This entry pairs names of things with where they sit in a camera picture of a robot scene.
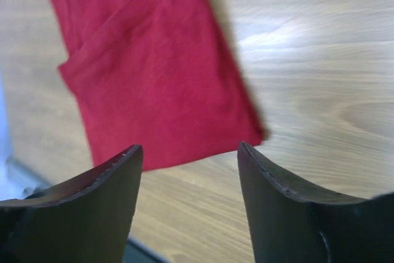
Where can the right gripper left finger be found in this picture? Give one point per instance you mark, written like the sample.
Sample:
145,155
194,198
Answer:
84,219

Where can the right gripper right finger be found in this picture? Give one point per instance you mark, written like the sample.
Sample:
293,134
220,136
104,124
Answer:
293,220

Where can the red t shirt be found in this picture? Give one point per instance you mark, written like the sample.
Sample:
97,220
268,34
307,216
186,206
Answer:
158,73

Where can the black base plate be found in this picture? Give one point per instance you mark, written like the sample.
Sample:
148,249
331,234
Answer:
137,252

